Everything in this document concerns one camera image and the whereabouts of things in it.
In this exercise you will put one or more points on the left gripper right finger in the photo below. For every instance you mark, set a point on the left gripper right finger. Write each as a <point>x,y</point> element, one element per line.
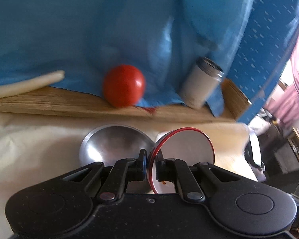
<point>178,172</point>

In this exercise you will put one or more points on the steel bowl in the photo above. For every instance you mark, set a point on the steel bowl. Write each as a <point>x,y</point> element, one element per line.
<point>111,143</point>

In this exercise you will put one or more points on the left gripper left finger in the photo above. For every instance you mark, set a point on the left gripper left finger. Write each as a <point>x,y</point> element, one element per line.
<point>123,171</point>

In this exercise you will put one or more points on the blue dotted fabric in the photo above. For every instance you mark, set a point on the blue dotted fabric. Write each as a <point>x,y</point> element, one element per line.
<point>268,41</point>

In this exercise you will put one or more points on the cream table cover sheet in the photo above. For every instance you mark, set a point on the cream table cover sheet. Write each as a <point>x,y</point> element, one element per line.
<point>34,149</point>

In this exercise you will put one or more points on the cream rolling pin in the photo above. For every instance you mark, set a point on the cream rolling pin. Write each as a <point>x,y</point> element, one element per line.
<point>22,87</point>

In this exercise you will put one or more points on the blue cloth garment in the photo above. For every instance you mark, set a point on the blue cloth garment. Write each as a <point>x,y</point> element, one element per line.
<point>86,38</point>

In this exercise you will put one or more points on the cream cylindrical cup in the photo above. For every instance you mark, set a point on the cream cylindrical cup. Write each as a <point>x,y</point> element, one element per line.
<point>203,78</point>

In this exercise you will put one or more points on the red tomato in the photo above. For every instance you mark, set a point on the red tomato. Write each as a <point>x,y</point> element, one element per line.
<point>123,86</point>

